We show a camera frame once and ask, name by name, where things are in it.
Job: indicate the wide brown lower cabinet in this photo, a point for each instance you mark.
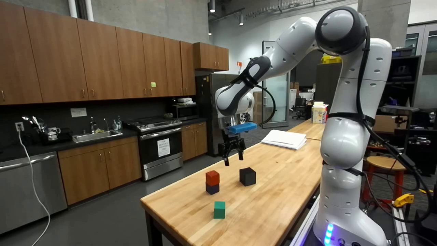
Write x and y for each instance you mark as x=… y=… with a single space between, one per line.
x=100 y=168

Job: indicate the black countertop microwave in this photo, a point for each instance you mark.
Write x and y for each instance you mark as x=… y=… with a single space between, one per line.
x=184 y=109

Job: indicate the stainless steel dishwasher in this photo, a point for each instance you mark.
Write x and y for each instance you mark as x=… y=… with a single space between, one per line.
x=32 y=191

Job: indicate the small cabinet above refrigerator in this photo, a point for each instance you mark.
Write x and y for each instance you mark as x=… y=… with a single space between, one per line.
x=212 y=56

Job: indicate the red legged stool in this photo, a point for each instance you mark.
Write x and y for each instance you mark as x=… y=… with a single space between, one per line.
x=387 y=165

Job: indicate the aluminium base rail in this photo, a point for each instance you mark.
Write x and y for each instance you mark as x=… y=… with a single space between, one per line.
x=303 y=225

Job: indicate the yellow clamp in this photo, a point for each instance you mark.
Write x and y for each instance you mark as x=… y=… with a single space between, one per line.
x=404 y=199

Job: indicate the stainless steel oven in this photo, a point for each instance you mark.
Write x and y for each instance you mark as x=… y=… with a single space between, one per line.
x=157 y=150

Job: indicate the brown upper wall cabinets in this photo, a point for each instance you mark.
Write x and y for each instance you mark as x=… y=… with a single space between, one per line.
x=90 y=58

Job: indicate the green cube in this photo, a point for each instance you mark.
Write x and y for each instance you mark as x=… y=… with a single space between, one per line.
x=220 y=209

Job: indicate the white paper sheet on oven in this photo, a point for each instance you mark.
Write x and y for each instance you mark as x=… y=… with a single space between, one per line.
x=163 y=147

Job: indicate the black metal table frame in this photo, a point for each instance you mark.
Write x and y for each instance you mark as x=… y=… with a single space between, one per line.
x=153 y=232

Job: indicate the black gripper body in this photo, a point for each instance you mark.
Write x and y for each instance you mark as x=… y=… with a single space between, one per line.
x=232 y=139

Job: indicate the silver kettle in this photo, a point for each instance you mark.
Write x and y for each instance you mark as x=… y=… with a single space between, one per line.
x=52 y=133

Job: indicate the red cube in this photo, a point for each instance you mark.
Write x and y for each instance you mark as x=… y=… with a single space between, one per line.
x=212 y=177

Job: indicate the steel kitchen sink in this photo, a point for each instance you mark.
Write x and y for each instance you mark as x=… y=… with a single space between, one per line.
x=96 y=136

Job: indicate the large black cube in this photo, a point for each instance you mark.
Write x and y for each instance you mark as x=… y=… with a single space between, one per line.
x=247 y=176

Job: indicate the brown cardboard box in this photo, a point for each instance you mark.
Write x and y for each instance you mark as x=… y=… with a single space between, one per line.
x=389 y=123

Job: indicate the narrow brown lower cabinet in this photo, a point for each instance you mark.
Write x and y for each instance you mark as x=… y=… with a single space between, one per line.
x=194 y=140

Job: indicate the stainless steel refrigerator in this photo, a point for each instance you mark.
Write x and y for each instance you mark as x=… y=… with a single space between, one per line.
x=206 y=117

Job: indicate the white wall outlet plate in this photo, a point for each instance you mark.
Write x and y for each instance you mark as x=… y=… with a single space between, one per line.
x=78 y=112

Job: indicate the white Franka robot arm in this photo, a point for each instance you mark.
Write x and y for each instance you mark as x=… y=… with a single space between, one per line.
x=346 y=136

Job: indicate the green sticker on cabinet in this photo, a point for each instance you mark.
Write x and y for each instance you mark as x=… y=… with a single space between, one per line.
x=153 y=84

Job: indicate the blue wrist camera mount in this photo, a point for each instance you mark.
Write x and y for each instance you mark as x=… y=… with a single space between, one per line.
x=242 y=127

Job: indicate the black storage shelf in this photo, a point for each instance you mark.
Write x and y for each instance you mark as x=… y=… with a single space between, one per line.
x=403 y=82

